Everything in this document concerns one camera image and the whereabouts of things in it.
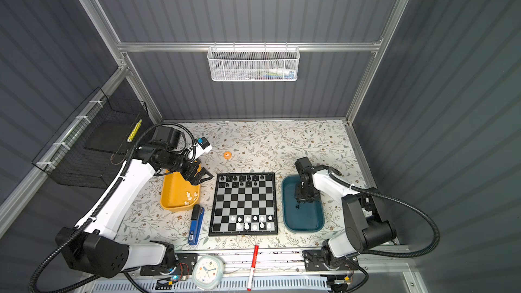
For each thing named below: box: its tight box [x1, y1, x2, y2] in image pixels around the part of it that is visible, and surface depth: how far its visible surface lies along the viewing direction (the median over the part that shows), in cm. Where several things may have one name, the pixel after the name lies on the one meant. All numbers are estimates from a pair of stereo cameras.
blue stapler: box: [187, 204, 205, 246], surface depth 82 cm
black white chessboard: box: [208, 172, 279, 237], surface depth 88 cm
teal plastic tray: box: [282, 174, 325, 232], surface depth 86 cm
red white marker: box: [246, 244, 260, 292], surface depth 74 cm
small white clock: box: [191, 255, 224, 291], surface depth 71 cm
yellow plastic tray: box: [160, 169, 201, 213], surface depth 92 cm
